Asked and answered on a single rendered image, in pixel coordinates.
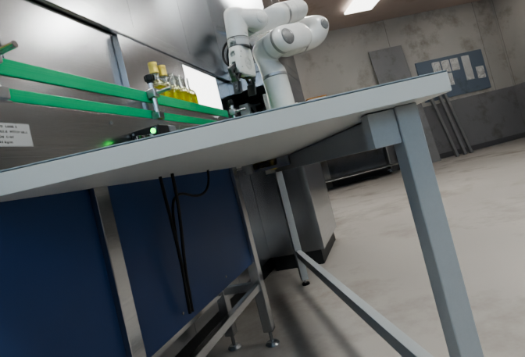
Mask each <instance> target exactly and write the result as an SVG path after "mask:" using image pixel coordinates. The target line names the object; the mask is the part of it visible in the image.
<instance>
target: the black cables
mask: <svg viewBox="0 0 525 357"><path fill-rule="evenodd" d="M170 175H171V179H172V183H173V190H174V194H175V196H174V197H173V201H172V208H171V210H172V215H171V211H170V206H169V202H168V200H167V197H166V191H165V188H164V184H163V178H162V177H159V182H160V185H161V188H162V195H163V197H164V201H165V204H166V210H167V213H168V217H169V220H170V226H171V229H172V232H173V238H174V241H175V245H176V248H177V254H178V259H179V262H180V269H181V273H182V278H183V282H184V292H185V297H186V302H187V310H188V314H191V313H192V312H194V307H193V303H192V298H191V289H190V284H189V279H188V268H187V262H186V255H185V248H184V232H183V225H182V219H181V212H180V203H179V198H178V196H180V195H187V196H191V197H199V196H202V195H204V194H205V193H206V192H207V191H208V189H209V170H207V178H208V180H207V186H206V189H205V190H204V191H203V192H202V193H201V194H198V195H193V194H188V193H185V192H181V193H177V186H176V181H175V177H174V173H171V174H170ZM175 201H176V204H177V214H178V220H179V227H180V242H181V250H182V257H183V260H182V257H181V253H180V246H179V242H178V237H177V228H176V222H175V213H174V204H175Z"/></svg>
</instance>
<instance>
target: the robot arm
mask: <svg viewBox="0 0 525 357"><path fill-rule="evenodd" d="M307 12H308V6H307V4H306V2H305V1H303V0H288V1H285V2H279V3H276V4H273V5H271V6H269V7H267V8H266V9H264V10H261V9H256V8H254V9H243V8H242V7H238V6H234V7H230V8H228V9H226V10H225V11H224V13H223V17H224V23H225V28H226V34H227V45H228V50H229V64H230V66H229V67H227V70H228V72H229V74H230V78H231V82H232V83H233V88H234V94H235V95H237V94H240V93H243V90H242V84H241V80H240V79H245V80H246V82H247V84H248V85H247V89H248V96H249V97H251V96H254V95H256V88H255V81H256V73H255V64H254V60H253V57H254V59H255V61H256V63H257V65H258V67H259V71H260V73H261V76H262V81H263V84H264V88H265V91H266V96H267V99H268V102H269V105H270V109H275V108H279V107H282V106H286V105H293V104H296V103H297V102H296V103H295V100H294V96H293V94H292V90H291V85H290V82H289V79H288V74H287V71H286V69H285V67H284V66H283V65H282V64H281V63H280V62H279V60H278V59H279V58H280V57H289V56H292V55H296V54H299V53H303V52H307V51H309V50H312V49H314V48H316V47H317V46H319V45H320V44H321V43H322V42H323V41H324V40H325V38H326V36H327V34H328V30H329V23H328V20H327V19H326V18H325V17H323V16H319V15H313V16H306V14H307ZM270 30H271V31H270ZM267 31H270V32H269V33H268V34H267V35H265V36H264V37H262V38H261V39H260V40H258V41H257V42H256V43H255V45H254V47H253V50H252V52H251V49H250V44H249V37H254V36H256V35H258V34H262V33H265V32H267ZM252 54H253V57H252ZM248 76H249V77H248ZM248 79H250V81H249V80H248Z"/></svg>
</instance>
